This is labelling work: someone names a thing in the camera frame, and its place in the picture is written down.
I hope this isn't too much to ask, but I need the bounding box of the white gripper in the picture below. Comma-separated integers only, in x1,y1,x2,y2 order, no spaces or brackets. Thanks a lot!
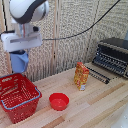
0,23,44,53

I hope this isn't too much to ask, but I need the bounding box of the blue plastic cup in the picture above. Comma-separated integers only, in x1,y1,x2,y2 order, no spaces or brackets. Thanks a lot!
9,49,30,74

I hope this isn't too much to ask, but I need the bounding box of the red plastic shopping basket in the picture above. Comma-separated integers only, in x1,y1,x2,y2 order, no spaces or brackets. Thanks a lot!
0,72,43,125

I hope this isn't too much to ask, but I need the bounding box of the orange yellow snack bag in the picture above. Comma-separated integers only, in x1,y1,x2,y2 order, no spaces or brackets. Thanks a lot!
73,61,91,92

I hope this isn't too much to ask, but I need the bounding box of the red plastic bowl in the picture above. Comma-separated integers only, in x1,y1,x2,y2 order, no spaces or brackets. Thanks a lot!
48,92,70,112

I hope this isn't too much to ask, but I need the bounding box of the black oven rack tray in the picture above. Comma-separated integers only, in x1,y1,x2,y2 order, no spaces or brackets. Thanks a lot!
84,65,112,85

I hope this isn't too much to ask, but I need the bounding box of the black toaster oven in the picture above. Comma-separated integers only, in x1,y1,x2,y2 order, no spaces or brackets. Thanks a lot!
92,37,128,80

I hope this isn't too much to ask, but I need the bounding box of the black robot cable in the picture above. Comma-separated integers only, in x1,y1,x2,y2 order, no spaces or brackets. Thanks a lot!
42,0,122,42

